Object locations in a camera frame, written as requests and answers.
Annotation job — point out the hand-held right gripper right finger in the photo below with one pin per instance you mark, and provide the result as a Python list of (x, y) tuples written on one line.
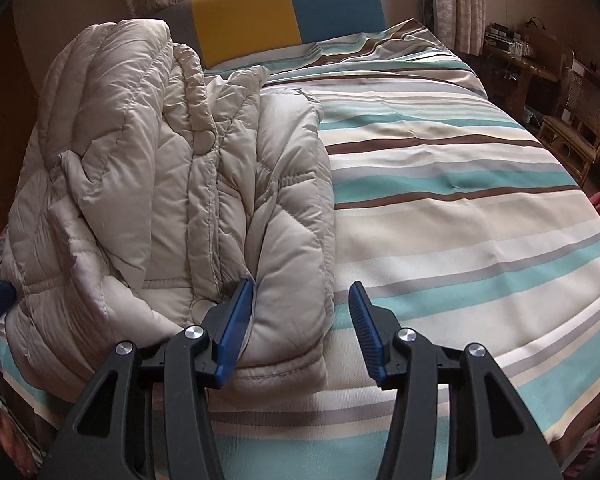
[(365, 325)]

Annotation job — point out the beige puffer jacket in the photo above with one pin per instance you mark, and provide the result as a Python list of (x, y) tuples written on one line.
[(155, 185)]

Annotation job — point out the wooden rattan chair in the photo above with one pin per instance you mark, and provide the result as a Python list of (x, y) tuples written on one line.
[(587, 105)]

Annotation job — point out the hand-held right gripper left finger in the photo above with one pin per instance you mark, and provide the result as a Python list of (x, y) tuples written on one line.
[(235, 322)]

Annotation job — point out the wooden desk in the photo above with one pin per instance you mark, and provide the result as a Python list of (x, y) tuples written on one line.
[(530, 67)]

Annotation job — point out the striped bed cover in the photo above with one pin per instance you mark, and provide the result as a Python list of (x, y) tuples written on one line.
[(455, 240)]

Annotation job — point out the grey yellow blue headboard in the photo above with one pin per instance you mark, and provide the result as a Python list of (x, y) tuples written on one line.
[(245, 20)]

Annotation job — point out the striped pillow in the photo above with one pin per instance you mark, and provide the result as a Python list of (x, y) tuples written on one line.
[(290, 57)]

